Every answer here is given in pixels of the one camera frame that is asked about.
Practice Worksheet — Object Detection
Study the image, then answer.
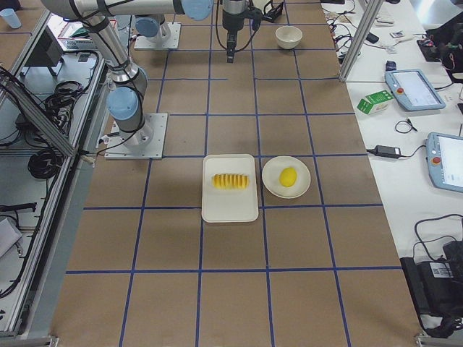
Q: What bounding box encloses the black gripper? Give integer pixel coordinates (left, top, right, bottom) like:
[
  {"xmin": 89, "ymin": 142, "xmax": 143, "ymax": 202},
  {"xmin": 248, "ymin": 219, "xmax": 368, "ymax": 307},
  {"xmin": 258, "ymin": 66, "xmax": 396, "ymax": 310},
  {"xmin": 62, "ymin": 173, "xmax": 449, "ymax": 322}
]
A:
[{"xmin": 222, "ymin": 0, "xmax": 242, "ymax": 64}]

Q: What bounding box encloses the yellow striped bread loaf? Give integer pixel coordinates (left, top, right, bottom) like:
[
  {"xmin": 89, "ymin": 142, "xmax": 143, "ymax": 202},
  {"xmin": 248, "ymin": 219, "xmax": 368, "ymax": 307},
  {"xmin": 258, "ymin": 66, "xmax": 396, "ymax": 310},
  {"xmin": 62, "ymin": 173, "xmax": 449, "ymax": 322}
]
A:
[{"xmin": 212, "ymin": 173, "xmax": 250, "ymax": 189}]

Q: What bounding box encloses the cream round plate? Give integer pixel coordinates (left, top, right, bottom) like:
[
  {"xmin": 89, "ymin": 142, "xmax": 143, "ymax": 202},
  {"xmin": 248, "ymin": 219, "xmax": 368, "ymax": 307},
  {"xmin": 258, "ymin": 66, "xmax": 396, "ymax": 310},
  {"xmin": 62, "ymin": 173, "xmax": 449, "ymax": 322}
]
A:
[{"xmin": 262, "ymin": 156, "xmax": 311, "ymax": 199}]

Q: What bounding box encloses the black dish rack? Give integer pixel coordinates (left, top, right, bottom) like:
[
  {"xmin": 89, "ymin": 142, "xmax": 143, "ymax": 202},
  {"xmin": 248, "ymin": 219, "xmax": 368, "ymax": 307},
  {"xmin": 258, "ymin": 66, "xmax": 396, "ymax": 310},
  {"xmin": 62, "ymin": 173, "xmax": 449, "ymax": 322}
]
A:
[{"xmin": 261, "ymin": 0, "xmax": 284, "ymax": 23}]

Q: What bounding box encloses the cream ceramic bowl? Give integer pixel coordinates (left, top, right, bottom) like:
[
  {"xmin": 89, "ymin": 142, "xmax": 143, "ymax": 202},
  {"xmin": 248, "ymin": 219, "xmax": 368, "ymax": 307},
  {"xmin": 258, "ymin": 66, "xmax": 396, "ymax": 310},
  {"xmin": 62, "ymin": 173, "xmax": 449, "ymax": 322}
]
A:
[{"xmin": 275, "ymin": 26, "xmax": 303, "ymax": 50}]

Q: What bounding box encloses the yellow lemon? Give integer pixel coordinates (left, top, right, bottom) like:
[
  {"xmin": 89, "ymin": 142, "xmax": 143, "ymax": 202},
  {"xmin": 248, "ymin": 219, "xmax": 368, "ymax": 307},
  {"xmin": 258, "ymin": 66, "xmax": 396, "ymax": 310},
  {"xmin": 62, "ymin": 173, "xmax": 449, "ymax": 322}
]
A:
[{"xmin": 279, "ymin": 167, "xmax": 297, "ymax": 187}]

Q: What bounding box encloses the green white carton box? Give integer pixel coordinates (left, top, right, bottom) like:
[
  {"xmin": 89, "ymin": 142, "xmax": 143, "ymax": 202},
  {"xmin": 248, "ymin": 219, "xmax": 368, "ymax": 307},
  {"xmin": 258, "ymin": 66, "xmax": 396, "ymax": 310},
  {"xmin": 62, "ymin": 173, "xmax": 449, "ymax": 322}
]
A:
[{"xmin": 357, "ymin": 90, "xmax": 394, "ymax": 115}]

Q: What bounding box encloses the white rectangular tray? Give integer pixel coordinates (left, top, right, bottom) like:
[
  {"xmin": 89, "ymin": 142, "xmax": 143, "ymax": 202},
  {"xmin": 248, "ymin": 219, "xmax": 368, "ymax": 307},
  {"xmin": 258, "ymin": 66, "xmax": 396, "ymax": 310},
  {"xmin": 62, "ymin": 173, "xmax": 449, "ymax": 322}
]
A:
[{"xmin": 202, "ymin": 154, "xmax": 258, "ymax": 223}]

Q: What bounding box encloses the black power adapter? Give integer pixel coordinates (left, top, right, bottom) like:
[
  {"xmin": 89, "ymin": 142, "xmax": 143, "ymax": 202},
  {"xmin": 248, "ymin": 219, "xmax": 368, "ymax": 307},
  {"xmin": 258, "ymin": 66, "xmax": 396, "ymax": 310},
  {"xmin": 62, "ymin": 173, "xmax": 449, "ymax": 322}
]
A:
[{"xmin": 375, "ymin": 145, "xmax": 402, "ymax": 159}]

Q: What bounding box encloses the upper blue teach pendant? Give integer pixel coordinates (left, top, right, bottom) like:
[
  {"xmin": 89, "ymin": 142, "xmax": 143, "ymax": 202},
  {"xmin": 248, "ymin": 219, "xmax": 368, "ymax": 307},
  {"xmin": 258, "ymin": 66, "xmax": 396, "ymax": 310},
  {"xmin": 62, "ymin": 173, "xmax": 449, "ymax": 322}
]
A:
[{"xmin": 384, "ymin": 69, "xmax": 446, "ymax": 111}]

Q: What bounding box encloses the blue teach pendant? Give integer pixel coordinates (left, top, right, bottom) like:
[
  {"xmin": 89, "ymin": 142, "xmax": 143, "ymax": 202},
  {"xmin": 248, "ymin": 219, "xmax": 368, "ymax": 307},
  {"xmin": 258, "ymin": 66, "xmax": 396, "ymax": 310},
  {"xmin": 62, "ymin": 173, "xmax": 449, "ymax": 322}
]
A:
[
  {"xmin": 426, "ymin": 132, "xmax": 462, "ymax": 192},
  {"xmin": 384, "ymin": 69, "xmax": 446, "ymax": 111}
]

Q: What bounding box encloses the light blue plastic cup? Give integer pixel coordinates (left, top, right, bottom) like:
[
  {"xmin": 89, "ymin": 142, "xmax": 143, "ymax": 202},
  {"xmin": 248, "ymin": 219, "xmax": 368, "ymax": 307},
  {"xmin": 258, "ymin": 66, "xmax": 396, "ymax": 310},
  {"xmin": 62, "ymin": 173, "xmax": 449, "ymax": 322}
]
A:
[{"xmin": 0, "ymin": 8, "xmax": 22, "ymax": 29}]

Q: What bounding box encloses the lower blue teach pendant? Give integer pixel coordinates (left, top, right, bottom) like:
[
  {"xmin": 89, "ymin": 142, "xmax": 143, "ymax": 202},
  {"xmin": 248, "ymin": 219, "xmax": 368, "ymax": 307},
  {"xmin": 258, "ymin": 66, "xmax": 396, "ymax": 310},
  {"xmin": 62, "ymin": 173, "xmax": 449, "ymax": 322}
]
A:
[{"xmin": 426, "ymin": 132, "xmax": 462, "ymax": 192}]

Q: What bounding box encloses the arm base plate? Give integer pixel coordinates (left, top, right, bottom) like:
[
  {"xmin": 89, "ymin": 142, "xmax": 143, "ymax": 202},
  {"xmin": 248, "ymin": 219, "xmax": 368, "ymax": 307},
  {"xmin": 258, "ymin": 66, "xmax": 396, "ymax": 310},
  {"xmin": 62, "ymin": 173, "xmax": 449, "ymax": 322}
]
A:
[
  {"xmin": 104, "ymin": 113, "xmax": 168, "ymax": 160},
  {"xmin": 135, "ymin": 19, "xmax": 181, "ymax": 51}
]

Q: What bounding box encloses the aluminium frame post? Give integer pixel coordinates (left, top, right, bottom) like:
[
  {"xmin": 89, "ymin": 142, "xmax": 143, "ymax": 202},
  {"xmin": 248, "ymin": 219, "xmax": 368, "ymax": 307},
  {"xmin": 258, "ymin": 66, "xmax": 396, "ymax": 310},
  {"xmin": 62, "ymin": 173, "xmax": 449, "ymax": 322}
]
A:
[{"xmin": 339, "ymin": 0, "xmax": 383, "ymax": 82}]

